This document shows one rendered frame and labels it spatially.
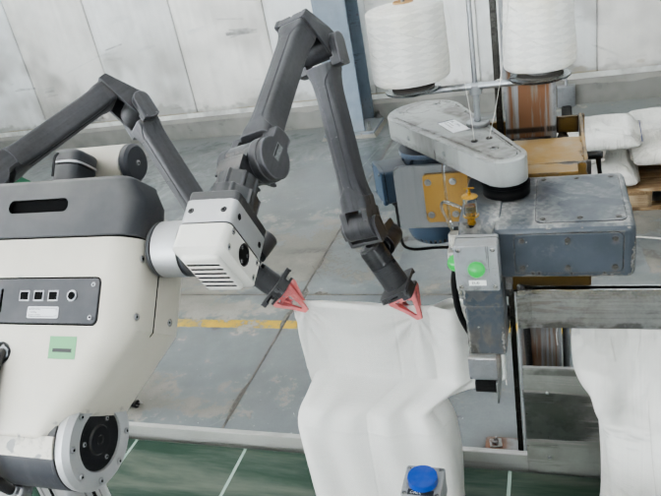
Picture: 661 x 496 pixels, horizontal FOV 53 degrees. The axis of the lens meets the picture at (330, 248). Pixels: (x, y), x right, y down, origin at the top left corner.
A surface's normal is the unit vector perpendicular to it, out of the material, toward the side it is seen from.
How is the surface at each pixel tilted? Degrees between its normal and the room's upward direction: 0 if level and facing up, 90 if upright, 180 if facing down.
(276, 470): 0
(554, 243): 90
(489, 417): 0
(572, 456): 90
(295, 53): 73
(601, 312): 90
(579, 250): 90
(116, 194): 50
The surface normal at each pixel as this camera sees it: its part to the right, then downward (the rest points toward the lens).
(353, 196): -0.51, 0.18
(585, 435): -0.28, 0.47
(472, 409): -0.18, -0.88
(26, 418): -0.33, -0.20
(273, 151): 0.82, -0.18
